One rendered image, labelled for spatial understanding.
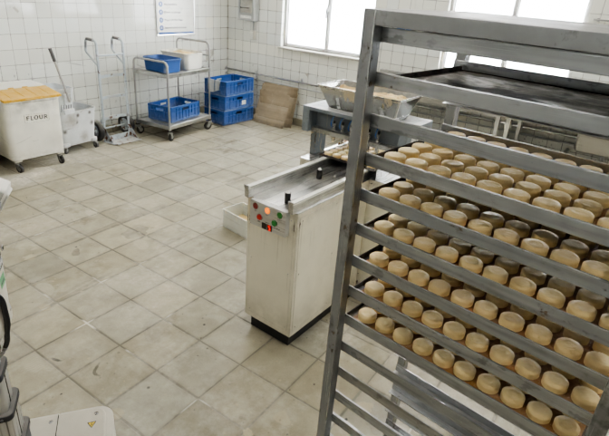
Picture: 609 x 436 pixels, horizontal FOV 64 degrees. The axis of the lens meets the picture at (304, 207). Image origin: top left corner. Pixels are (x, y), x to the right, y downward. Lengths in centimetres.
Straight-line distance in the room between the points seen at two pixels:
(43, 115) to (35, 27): 106
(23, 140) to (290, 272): 350
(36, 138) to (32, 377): 305
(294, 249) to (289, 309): 37
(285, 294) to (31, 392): 130
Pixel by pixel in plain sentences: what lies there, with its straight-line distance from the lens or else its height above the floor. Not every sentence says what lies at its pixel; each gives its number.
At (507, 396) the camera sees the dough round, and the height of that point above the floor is 106.
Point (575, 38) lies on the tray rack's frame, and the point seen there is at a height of 181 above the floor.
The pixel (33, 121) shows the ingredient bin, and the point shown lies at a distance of 541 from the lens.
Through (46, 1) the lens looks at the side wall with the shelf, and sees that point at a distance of 613.
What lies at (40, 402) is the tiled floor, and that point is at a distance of 275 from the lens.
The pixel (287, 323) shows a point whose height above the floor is 18.
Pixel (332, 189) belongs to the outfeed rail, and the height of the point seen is 88.
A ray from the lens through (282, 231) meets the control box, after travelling 245.
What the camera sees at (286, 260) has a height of 56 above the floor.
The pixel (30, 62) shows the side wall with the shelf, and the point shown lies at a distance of 607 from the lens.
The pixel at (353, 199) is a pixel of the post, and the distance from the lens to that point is 115.
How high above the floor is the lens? 185
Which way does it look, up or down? 24 degrees down
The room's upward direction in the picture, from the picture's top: 4 degrees clockwise
